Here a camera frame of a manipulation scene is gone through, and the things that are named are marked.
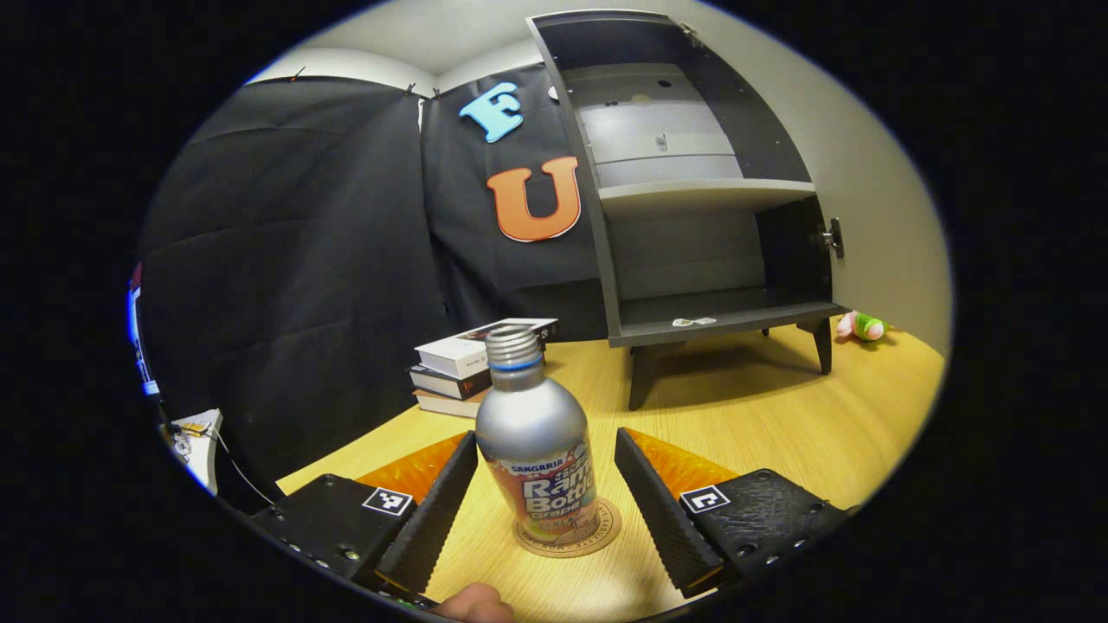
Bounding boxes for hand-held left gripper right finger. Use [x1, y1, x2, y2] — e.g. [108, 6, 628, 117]
[613, 427, 849, 600]

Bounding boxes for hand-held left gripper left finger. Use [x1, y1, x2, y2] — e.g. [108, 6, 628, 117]
[249, 431, 479, 598]

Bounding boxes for round tan coaster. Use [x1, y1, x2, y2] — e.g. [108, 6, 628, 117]
[512, 497, 622, 558]

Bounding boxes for silver bottle with pink label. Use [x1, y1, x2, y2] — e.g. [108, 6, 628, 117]
[474, 324, 600, 544]

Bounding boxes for grey cabinet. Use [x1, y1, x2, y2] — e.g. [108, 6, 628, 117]
[528, 9, 849, 412]

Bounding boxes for white cabinet shelf board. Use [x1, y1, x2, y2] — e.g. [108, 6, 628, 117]
[597, 177, 816, 217]

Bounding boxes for white book with brown cover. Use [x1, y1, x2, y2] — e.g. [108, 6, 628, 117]
[414, 389, 486, 420]

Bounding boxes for black book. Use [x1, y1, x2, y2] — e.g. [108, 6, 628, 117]
[407, 363, 493, 401]

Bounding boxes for white book with portrait cover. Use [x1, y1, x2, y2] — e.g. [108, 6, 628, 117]
[414, 318, 559, 379]

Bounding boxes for pink and green plush toy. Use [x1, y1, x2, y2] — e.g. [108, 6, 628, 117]
[835, 310, 892, 343]

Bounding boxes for black backdrop cloth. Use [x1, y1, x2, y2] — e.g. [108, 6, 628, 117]
[138, 65, 611, 498]

